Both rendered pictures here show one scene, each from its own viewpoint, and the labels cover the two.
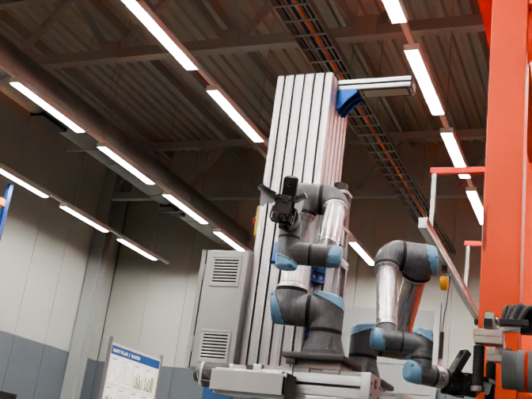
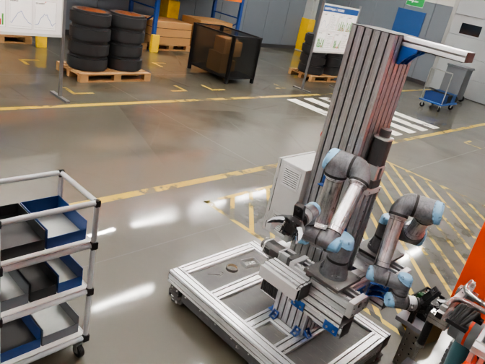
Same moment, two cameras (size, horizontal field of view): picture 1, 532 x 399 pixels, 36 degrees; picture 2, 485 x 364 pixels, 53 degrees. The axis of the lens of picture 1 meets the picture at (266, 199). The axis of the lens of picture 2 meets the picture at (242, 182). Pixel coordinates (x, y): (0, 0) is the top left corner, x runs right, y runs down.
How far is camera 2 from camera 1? 1.87 m
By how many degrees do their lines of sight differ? 45
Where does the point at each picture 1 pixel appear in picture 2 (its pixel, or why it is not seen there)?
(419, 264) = (424, 219)
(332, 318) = (341, 257)
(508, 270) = not seen: outside the picture
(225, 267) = (290, 176)
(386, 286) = (390, 235)
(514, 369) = (456, 334)
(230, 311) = (290, 206)
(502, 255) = not seen: outside the picture
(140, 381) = (343, 25)
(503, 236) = not seen: outside the picture
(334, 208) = (353, 191)
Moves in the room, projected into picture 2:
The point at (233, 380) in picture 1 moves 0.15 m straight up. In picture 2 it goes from (271, 278) to (277, 254)
